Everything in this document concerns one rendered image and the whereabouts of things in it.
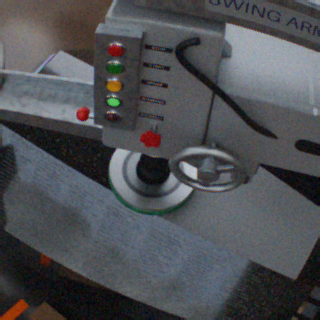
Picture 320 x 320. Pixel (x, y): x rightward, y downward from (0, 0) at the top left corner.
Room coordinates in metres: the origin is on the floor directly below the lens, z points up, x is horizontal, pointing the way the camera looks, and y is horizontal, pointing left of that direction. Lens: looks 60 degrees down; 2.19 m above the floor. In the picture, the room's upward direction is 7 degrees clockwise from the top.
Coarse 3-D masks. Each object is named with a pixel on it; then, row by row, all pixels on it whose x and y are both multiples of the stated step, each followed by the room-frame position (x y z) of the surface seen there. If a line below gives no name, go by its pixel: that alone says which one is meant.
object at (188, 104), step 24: (120, 0) 0.69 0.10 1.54; (120, 24) 0.64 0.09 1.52; (144, 24) 0.64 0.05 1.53; (168, 24) 0.64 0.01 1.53; (192, 24) 0.64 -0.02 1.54; (216, 24) 0.65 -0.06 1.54; (192, 48) 0.63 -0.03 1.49; (216, 48) 0.63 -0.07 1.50; (144, 72) 0.63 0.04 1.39; (168, 72) 0.63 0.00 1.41; (216, 72) 0.63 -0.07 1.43; (144, 96) 0.63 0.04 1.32; (168, 96) 0.63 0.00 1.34; (192, 96) 0.63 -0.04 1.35; (144, 120) 0.63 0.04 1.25; (168, 120) 0.63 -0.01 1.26; (192, 120) 0.63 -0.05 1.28; (120, 144) 0.64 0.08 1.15; (144, 144) 0.63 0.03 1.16; (168, 144) 0.63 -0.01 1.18; (192, 144) 0.63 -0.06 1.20
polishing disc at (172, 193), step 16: (112, 160) 0.75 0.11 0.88; (128, 160) 0.76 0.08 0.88; (112, 176) 0.71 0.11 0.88; (128, 176) 0.72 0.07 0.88; (192, 176) 0.74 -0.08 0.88; (128, 192) 0.67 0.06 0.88; (144, 192) 0.68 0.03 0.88; (160, 192) 0.68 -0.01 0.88; (176, 192) 0.69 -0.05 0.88; (144, 208) 0.64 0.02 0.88; (160, 208) 0.64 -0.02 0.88
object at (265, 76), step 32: (256, 32) 0.81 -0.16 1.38; (224, 64) 0.69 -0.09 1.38; (256, 64) 0.71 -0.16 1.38; (288, 64) 0.73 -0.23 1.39; (224, 96) 0.61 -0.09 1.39; (256, 96) 0.64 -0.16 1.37; (288, 96) 0.64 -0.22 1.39; (224, 128) 0.63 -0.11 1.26; (256, 128) 0.61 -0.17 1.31; (288, 128) 0.62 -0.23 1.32; (256, 160) 0.62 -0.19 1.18; (288, 160) 0.62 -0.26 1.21
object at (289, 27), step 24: (144, 0) 0.64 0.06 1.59; (168, 0) 0.63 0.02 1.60; (192, 0) 0.63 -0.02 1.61; (216, 0) 0.62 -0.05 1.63; (240, 0) 0.62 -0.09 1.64; (264, 0) 0.62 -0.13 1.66; (288, 0) 0.62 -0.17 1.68; (312, 0) 0.63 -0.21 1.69; (240, 24) 0.62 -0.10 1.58; (264, 24) 0.62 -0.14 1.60; (288, 24) 0.61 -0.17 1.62; (312, 24) 0.61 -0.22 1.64; (312, 48) 0.61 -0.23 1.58
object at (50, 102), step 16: (16, 80) 0.83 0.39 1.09; (32, 80) 0.82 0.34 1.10; (48, 80) 0.82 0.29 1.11; (64, 80) 0.81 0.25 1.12; (80, 80) 0.82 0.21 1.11; (0, 96) 0.78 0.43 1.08; (16, 96) 0.79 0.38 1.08; (32, 96) 0.79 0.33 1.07; (48, 96) 0.79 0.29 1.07; (64, 96) 0.80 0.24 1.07; (80, 96) 0.80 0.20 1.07; (0, 112) 0.72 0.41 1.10; (16, 112) 0.71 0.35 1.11; (32, 112) 0.71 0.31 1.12; (48, 112) 0.75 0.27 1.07; (64, 112) 0.75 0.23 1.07; (48, 128) 0.70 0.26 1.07; (64, 128) 0.70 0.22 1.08; (80, 128) 0.70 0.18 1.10; (96, 128) 0.69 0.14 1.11
